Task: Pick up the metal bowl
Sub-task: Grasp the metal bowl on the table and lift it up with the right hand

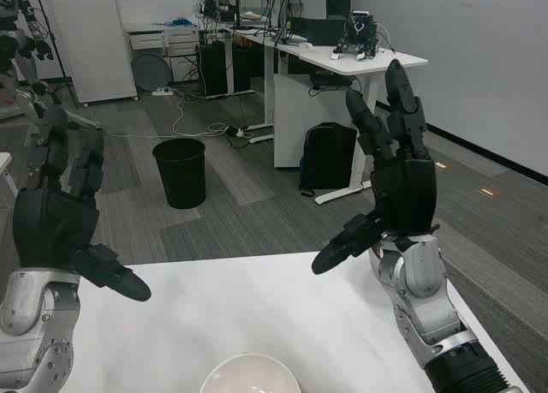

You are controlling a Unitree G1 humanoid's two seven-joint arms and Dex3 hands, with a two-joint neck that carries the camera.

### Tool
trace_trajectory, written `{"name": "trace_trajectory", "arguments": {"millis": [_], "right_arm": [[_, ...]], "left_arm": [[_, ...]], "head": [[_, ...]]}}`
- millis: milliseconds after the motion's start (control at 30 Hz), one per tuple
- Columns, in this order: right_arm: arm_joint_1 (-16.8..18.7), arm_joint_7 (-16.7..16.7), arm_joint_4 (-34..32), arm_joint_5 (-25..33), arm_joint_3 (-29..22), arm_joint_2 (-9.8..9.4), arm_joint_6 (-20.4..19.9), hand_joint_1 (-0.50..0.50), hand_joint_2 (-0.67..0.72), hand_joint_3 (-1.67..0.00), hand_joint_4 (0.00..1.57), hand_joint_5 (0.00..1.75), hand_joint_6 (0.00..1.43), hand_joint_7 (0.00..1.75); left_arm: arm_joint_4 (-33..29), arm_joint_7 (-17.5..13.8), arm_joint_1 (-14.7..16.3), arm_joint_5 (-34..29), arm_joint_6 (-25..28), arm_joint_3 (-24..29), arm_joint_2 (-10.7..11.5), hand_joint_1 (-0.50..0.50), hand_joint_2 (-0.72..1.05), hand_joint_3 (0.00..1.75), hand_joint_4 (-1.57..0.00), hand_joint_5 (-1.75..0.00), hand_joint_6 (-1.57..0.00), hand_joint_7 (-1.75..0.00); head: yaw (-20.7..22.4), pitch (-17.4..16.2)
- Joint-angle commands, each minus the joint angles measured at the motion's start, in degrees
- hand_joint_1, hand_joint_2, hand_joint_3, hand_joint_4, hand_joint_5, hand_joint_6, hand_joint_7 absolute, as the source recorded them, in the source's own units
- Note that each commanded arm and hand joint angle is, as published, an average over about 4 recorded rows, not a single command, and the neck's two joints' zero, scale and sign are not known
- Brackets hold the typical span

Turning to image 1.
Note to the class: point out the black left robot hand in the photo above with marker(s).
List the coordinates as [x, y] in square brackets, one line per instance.
[51, 222]

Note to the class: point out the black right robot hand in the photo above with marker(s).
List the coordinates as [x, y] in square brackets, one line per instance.
[404, 192]

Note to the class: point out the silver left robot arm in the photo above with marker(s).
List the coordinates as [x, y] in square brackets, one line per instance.
[25, 299]

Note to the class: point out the white ceramic bowl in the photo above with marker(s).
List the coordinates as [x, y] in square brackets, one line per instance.
[248, 373]

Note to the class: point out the brass floor socket cover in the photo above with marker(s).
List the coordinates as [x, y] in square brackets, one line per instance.
[441, 165]
[488, 192]

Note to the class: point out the white side table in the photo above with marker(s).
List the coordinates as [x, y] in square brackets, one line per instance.
[5, 162]

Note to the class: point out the black backpack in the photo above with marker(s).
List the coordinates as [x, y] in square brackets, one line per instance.
[327, 157]

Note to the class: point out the black under-desk power box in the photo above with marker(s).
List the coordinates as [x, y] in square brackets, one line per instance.
[329, 79]

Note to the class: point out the black trash bin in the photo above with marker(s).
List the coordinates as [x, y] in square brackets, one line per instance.
[180, 174]

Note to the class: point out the white standing desk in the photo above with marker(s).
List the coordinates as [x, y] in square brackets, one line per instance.
[325, 57]

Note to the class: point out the grey humanoid robot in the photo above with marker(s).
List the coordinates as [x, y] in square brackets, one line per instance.
[25, 63]

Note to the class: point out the small black robot device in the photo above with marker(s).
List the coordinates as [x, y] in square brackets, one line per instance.
[359, 33]

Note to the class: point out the long white desk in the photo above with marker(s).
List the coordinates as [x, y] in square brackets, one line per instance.
[269, 89]

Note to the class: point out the white power strip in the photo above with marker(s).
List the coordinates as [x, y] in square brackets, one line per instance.
[162, 91]

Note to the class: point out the grey round disc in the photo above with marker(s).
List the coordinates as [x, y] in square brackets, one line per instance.
[147, 72]

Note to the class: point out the black power strip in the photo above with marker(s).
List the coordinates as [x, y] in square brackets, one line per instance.
[235, 132]

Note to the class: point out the white mobile whiteboard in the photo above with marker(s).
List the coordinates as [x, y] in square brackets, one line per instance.
[94, 46]

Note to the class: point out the black monitor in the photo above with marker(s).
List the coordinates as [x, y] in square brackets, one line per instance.
[319, 30]

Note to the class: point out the black computer tower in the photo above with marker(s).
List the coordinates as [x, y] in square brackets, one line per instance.
[212, 69]
[248, 69]

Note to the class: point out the white drawer cabinet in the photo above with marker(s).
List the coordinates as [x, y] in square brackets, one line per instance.
[182, 55]

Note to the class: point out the white desk pedestal cabinet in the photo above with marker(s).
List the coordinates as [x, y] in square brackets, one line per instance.
[295, 119]

